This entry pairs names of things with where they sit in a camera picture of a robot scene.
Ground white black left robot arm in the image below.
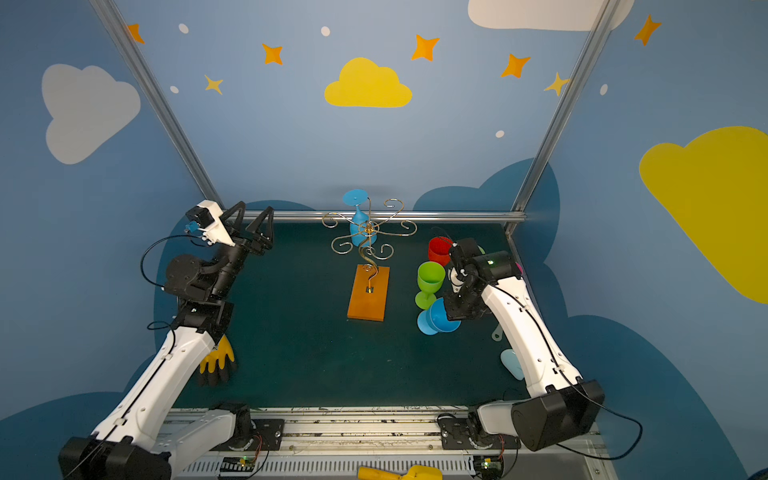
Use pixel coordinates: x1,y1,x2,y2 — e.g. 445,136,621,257
58,200,274,479

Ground green wine glass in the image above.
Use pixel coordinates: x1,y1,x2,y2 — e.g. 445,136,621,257
415,261,446,310

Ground aluminium back frame rail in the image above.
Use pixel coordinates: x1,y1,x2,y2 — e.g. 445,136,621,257
211,208,527,224

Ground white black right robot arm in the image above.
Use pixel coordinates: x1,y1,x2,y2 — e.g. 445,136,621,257
444,238,605,451

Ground aluminium corner post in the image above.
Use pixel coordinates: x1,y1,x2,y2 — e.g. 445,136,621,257
511,0,621,215
89,0,225,207

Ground aluminium right corner post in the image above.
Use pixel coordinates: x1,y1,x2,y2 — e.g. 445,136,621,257
511,0,621,215

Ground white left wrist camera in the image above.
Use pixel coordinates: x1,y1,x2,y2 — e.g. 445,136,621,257
185,200,235,247

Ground red wine glass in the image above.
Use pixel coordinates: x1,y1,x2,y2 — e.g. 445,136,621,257
427,236,453,267

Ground aluminium front base rails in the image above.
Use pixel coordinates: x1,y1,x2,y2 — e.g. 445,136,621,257
173,406,618,479

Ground aluminium left corner post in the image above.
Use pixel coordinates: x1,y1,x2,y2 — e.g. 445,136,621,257
89,0,225,207

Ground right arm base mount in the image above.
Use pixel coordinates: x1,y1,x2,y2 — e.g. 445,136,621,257
435,407,522,452

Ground blue wine glass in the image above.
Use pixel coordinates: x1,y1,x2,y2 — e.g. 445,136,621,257
342,189,377,247
417,298,461,336

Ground yellow black work glove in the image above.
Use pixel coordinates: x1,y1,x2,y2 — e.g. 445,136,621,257
197,335,236,387

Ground gold wire glass rack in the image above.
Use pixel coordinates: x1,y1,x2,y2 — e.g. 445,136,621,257
321,189,418,294

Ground light blue scoop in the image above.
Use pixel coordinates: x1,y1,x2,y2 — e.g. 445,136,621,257
500,349,525,381

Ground yellow tool at front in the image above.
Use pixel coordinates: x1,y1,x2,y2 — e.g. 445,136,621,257
357,464,444,480

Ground orange wooden rack base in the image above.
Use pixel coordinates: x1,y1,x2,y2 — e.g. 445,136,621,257
347,264,390,322

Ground white dish brush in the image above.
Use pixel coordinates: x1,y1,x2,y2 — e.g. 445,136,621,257
491,325,504,342

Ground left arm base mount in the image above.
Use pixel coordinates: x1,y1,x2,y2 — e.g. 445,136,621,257
208,402,285,451

